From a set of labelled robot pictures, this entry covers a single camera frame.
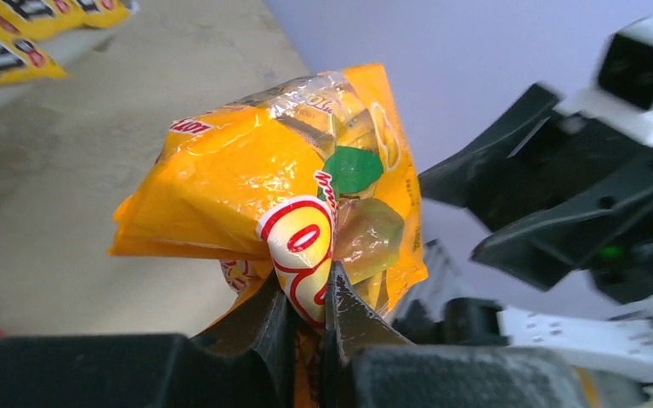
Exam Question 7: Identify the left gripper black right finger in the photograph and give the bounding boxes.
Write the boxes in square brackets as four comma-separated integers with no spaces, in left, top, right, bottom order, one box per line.
[323,262,588,407]

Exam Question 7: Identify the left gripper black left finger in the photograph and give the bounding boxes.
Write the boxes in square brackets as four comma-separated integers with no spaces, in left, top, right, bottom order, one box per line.
[0,278,295,407]

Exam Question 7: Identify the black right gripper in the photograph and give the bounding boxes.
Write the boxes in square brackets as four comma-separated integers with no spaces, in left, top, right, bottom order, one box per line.
[419,83,653,303]

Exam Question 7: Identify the orange mango gummy bag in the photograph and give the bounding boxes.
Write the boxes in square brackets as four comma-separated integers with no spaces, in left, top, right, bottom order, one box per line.
[109,63,428,407]

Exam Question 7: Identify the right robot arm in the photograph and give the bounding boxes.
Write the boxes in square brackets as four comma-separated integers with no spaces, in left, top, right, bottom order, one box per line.
[394,83,653,385]

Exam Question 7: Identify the white two-tier shelf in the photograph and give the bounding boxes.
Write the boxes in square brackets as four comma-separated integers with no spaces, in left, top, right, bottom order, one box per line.
[0,0,139,108]

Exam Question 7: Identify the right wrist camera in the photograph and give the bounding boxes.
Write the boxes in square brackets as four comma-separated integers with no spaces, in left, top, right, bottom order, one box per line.
[565,17,653,146]

